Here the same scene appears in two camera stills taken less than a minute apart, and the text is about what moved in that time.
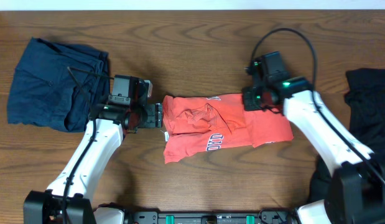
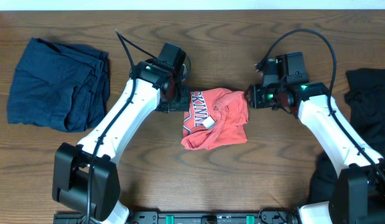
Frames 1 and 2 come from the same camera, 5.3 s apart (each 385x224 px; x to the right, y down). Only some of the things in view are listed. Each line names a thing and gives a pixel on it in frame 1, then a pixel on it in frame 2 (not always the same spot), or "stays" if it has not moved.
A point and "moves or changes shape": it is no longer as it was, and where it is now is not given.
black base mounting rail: x=211 y=217 stays
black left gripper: x=154 y=116 -> x=183 y=104
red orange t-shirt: x=198 y=124 moves or changes shape
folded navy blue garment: x=57 y=85 stays
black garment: x=369 y=98 stays
